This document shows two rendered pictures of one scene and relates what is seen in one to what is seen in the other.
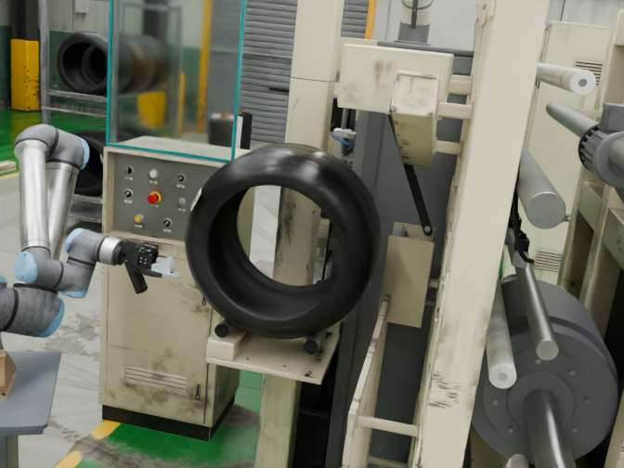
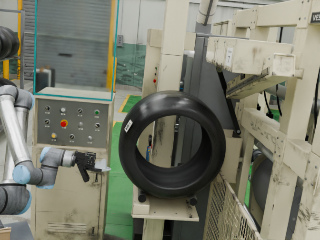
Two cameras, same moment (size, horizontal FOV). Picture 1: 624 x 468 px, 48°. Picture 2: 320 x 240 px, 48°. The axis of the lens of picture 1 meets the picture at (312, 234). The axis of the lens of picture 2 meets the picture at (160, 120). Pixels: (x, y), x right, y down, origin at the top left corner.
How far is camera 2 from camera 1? 0.69 m
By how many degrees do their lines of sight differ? 15
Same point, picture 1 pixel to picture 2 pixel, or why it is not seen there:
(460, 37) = (159, 26)
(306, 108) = (171, 70)
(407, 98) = (279, 67)
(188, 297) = not seen: hidden behind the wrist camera
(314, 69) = (175, 49)
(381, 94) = (255, 65)
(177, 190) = (78, 118)
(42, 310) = (20, 198)
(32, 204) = (16, 135)
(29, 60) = not seen: outside the picture
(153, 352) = (65, 212)
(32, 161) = (9, 107)
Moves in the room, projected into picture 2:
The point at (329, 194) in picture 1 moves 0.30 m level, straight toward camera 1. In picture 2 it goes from (206, 118) to (229, 135)
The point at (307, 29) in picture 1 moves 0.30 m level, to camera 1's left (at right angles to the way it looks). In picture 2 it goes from (171, 27) to (120, 22)
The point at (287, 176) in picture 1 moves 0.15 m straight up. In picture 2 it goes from (183, 110) to (186, 80)
